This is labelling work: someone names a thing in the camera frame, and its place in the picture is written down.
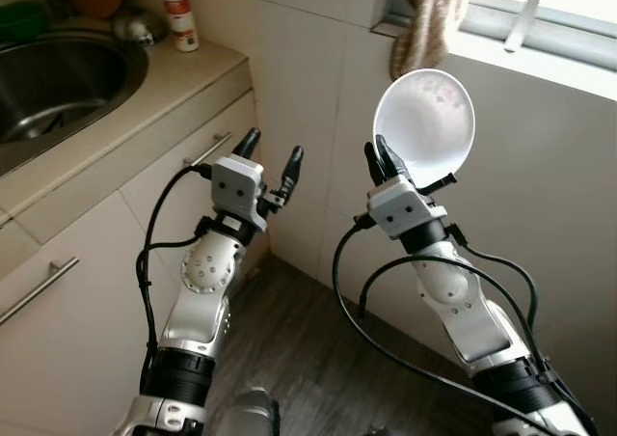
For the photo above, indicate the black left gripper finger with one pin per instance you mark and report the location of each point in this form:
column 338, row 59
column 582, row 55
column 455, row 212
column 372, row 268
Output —
column 291, row 169
column 248, row 147

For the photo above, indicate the green plastic basin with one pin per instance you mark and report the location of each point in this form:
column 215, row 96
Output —
column 21, row 21

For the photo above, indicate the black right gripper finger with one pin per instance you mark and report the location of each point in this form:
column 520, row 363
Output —
column 371, row 164
column 390, row 161

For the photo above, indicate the beige hanging cloth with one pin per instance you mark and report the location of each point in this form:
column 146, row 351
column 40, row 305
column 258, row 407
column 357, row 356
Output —
column 434, row 21

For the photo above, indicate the white cabinet door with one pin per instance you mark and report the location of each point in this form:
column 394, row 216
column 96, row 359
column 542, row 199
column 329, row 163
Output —
column 67, row 359
column 143, row 197

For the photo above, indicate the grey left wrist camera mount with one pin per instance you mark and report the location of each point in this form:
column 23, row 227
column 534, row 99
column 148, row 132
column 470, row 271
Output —
column 236, row 190

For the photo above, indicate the white bowl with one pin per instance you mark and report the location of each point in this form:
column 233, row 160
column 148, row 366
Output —
column 429, row 122

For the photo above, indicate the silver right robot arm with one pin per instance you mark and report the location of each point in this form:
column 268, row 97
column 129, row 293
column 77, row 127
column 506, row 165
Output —
column 453, row 296

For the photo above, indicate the white bottle red label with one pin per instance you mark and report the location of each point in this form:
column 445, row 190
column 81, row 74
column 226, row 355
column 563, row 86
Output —
column 180, row 16

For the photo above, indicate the stainless steel sink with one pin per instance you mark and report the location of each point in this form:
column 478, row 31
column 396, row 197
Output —
column 58, row 89

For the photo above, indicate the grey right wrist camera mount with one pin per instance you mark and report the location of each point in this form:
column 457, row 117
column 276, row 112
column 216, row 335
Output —
column 405, row 209

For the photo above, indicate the white window frame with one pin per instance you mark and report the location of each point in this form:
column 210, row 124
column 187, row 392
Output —
column 578, row 40

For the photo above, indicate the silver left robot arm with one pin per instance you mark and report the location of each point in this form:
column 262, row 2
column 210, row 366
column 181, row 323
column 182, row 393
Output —
column 207, row 272

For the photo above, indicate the white window latch bar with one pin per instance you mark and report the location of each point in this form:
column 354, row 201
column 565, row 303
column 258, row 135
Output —
column 525, row 16

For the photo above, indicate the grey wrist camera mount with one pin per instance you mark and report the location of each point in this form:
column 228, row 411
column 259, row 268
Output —
column 405, row 209
column 236, row 190

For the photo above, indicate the beige kitchen countertop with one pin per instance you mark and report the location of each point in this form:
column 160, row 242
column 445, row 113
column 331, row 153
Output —
column 183, row 79

